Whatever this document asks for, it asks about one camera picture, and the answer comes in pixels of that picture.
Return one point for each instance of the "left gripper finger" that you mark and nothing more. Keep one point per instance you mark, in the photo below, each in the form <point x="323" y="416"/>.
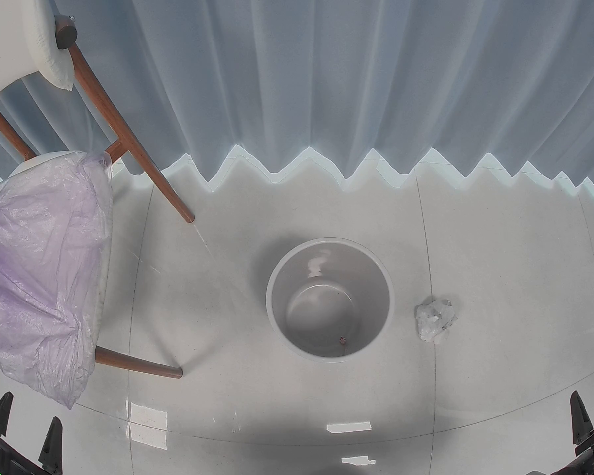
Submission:
<point x="1" y="413"/>
<point x="52" y="446"/>

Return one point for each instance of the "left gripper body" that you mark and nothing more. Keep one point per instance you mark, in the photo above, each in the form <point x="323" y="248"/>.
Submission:
<point x="0" y="455"/>

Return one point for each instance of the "white trash bin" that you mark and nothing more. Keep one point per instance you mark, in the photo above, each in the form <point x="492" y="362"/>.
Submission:
<point x="326" y="265"/>

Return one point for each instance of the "white cushioned wooden chair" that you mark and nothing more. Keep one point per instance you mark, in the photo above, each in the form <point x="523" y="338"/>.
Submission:
<point x="10" y="32"/>

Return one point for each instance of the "purple plastic bag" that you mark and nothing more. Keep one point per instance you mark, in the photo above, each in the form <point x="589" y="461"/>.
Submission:
<point x="34" y="265"/>

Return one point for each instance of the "pale blue curtain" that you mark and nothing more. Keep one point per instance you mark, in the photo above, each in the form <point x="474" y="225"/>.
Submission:
<point x="326" y="67"/>

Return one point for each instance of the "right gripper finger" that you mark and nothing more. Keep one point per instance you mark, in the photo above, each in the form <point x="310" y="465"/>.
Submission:
<point x="581" y="421"/>

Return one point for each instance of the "white paper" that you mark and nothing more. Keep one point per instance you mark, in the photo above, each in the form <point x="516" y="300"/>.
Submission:
<point x="433" y="320"/>

